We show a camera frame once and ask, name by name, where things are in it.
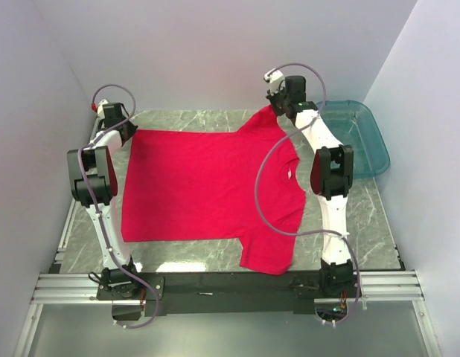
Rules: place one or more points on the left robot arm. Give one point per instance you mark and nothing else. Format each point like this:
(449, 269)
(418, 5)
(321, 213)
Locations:
(94, 186)

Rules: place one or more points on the teal plastic bin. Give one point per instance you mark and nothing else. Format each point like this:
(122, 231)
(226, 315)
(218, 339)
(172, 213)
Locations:
(352, 123)

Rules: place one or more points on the aluminium frame rail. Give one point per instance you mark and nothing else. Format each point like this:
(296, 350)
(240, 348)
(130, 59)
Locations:
(376, 286)

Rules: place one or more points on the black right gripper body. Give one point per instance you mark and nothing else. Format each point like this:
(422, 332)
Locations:
(279, 101)

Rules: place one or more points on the red t shirt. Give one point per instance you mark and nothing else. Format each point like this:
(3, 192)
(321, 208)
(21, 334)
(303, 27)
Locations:
(220, 185)

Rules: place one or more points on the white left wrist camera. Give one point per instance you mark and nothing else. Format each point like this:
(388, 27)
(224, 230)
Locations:
(97, 108)

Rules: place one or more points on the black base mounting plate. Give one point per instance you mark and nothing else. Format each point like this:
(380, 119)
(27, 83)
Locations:
(220, 292)

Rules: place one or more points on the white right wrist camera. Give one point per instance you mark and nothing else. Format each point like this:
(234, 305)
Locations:
(274, 78)

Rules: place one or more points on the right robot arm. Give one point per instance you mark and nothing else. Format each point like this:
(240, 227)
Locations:
(331, 177)

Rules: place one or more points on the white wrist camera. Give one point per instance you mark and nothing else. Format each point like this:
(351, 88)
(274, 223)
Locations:
(274, 78)
(97, 108)

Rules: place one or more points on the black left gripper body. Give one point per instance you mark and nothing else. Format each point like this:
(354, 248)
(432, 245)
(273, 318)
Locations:
(131, 128)

